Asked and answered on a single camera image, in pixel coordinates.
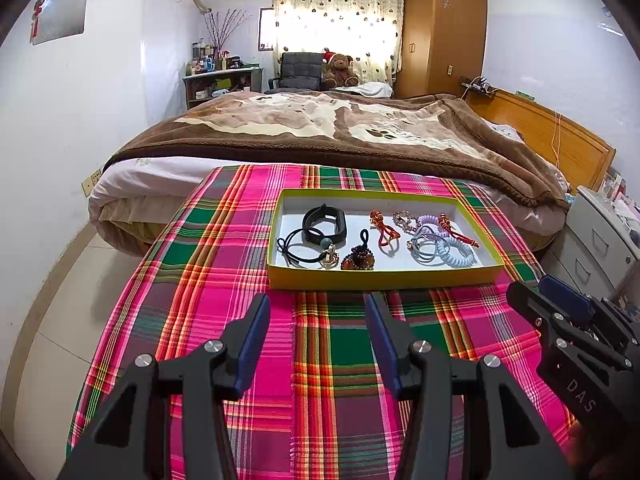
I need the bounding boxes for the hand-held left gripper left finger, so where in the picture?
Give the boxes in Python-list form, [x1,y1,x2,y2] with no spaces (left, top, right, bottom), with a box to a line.
[60,292,272,480]

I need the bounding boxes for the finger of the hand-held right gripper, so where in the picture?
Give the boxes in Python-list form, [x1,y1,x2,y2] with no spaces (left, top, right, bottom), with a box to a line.
[539,275,597,329]
[506,281,557,332]

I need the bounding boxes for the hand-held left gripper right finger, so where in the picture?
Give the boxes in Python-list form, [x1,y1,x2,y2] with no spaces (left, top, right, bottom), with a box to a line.
[364,291,576,480]

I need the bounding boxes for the yellow-green cardboard box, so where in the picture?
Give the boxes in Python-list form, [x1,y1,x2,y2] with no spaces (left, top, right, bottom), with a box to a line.
[266,189,506,291]

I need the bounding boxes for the red braided cord bracelet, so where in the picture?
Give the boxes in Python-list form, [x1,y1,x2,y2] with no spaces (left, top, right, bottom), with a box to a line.
[369,209,402,254]
[437,214,482,249]

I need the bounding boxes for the pink green plaid cloth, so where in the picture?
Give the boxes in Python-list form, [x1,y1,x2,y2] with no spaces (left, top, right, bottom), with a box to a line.
[67,164,577,480]

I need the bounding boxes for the grey filing cabinet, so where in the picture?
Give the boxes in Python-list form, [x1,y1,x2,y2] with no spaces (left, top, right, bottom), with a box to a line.
[542,186,640,307]

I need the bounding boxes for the clutter on cabinet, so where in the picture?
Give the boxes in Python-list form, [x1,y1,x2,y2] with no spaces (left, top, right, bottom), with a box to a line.
[599,172,640,242]

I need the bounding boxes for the black watch band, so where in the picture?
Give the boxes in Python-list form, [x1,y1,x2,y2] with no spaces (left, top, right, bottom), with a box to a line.
[302,205,349,247]

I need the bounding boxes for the wooden headboard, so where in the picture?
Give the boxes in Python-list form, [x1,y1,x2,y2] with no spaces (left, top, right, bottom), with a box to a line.
[465,87,617,194]

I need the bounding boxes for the white bed sheet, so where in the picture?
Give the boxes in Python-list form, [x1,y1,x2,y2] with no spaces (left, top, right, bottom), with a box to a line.
[87,156,572,262]

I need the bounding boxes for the power strip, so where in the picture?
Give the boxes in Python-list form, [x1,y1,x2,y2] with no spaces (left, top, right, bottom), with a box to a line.
[460,76,497,96]

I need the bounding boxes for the bed with brown blanket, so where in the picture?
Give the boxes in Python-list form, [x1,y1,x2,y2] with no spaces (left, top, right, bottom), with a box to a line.
[102,91,572,212]

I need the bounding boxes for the white pillow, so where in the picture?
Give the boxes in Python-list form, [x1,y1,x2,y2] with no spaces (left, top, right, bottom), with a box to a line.
[345,81,396,100]

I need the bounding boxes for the cluttered side shelf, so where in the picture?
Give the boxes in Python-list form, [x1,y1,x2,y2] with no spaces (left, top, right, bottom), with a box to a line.
[182,65,264,110]

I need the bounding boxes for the wooden wardrobe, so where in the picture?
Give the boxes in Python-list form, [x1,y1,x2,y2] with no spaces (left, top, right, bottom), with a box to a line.
[395,0,489,99]

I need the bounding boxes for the brown teddy bear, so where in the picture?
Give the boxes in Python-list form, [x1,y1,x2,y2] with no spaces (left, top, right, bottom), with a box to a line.
[321,51,360,89]

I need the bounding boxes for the grey office chair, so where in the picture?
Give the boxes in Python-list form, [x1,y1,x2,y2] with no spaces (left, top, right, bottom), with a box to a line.
[264,51,324,94]

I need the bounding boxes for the group of bottles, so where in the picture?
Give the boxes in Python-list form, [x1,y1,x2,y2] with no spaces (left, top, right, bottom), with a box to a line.
[187,42,242,76]

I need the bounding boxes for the dried branches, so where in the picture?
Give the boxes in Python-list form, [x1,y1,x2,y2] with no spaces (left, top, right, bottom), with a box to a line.
[204,9,252,54]

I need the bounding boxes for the patterned window curtain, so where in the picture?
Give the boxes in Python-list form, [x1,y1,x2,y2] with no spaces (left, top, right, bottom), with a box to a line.
[272,0,404,97]

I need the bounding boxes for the dark bead bracelet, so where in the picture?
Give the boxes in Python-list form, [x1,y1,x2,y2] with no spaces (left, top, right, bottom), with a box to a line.
[341,229,377,272]

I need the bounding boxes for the grey elastic hair tie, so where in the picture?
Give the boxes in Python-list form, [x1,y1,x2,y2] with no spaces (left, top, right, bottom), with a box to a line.
[425,232,453,267]

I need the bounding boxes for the black hair tie with charm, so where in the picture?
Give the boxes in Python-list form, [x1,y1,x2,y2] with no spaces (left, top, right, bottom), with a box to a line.
[276,229,342,270]

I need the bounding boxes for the light blue spiral hair tie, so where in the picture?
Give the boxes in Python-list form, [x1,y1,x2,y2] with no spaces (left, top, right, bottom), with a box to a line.
[409,227,443,267]

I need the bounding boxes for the purple spiral hair tie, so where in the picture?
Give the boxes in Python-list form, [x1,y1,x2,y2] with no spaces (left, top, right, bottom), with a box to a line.
[416,214,451,239]

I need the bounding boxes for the clear crystal bead bracelet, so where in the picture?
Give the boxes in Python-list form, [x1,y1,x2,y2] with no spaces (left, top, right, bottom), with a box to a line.
[392,211,419,234]

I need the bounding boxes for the yellow cable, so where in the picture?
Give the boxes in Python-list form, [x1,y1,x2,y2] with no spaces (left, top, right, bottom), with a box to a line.
[550,110,563,166]

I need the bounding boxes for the wall socket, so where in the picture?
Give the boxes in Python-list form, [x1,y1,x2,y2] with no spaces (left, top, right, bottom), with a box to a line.
[82,168,104,197]

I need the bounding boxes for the silver wall poster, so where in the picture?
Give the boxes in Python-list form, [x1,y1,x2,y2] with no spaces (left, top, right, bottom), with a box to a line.
[32,0,91,46]

